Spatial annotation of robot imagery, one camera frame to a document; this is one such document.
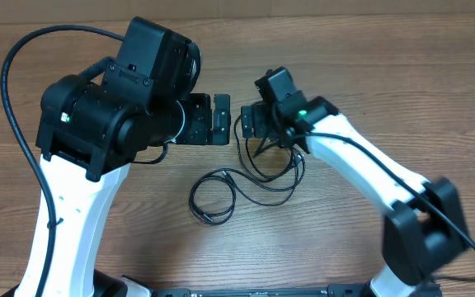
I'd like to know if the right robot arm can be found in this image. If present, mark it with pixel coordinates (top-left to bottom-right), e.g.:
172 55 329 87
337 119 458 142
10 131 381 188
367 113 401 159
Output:
241 67 471 296

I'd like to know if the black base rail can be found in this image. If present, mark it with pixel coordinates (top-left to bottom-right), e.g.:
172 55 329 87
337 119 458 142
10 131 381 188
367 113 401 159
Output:
121 275 373 297

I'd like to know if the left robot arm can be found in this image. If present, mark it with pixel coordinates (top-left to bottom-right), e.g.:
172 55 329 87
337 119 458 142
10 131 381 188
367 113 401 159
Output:
0 17 230 296

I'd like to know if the black usb cable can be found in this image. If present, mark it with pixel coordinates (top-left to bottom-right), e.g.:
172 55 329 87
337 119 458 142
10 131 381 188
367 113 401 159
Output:
233 115 304 182
188 135 307 226

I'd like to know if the cardboard wall panel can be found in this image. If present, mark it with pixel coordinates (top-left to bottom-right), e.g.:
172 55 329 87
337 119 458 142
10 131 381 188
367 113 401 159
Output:
0 0 475 24

